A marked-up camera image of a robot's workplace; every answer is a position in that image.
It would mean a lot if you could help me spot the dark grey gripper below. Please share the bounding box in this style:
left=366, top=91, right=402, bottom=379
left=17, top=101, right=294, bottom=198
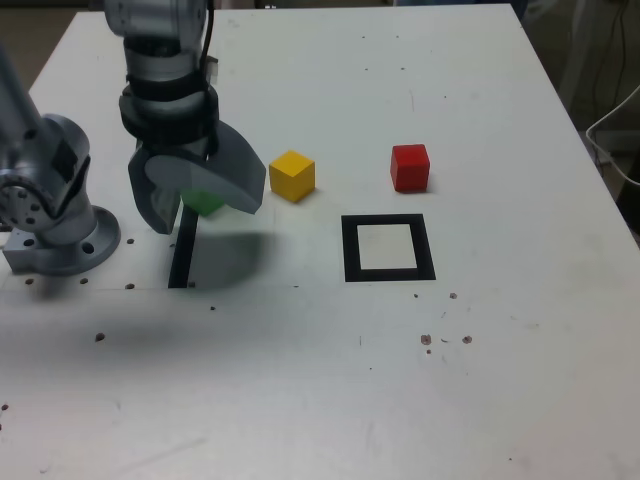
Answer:
left=127, top=121, right=267, bottom=236

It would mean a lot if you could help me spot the green cube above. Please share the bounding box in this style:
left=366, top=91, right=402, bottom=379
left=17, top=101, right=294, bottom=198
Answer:
left=181, top=188, right=225, bottom=218

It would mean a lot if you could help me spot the yellow cube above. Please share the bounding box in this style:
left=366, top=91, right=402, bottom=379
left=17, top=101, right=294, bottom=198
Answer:
left=268, top=149, right=317, bottom=204

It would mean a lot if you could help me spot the red cube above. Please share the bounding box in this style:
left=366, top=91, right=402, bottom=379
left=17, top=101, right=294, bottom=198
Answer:
left=389, top=144, right=431, bottom=193

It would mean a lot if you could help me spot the black tape square outline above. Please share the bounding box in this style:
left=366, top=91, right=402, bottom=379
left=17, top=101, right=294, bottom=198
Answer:
left=341, top=213, right=437, bottom=284

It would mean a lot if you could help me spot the black tape strip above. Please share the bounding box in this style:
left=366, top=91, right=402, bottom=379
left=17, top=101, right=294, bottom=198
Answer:
left=168, top=207, right=200, bottom=290

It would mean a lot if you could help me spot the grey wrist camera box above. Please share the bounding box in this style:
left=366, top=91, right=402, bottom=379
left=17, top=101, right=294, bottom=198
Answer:
left=202, top=53, right=222, bottom=85

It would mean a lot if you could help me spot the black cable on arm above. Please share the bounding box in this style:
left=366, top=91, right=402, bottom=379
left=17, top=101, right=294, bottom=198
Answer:
left=199, top=0, right=222, bottom=157

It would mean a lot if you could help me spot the white cable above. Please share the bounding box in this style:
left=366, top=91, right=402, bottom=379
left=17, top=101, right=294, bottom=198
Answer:
left=585, top=84, right=640, bottom=189

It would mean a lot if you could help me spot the black hanging cable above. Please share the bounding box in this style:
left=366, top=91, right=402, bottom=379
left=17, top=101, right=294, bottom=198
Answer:
left=612, top=0, right=630, bottom=109

